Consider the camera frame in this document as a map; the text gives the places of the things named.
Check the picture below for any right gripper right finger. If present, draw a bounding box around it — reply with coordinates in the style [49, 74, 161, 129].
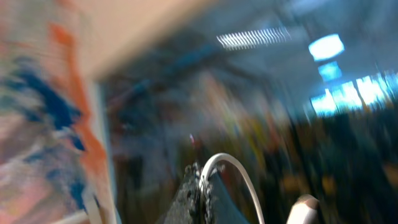
[208, 174, 249, 224]

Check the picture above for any white usb cable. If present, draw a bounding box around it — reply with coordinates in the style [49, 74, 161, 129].
[198, 152, 266, 224]

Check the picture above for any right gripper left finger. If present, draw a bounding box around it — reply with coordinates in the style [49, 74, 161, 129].
[161, 162, 213, 224]

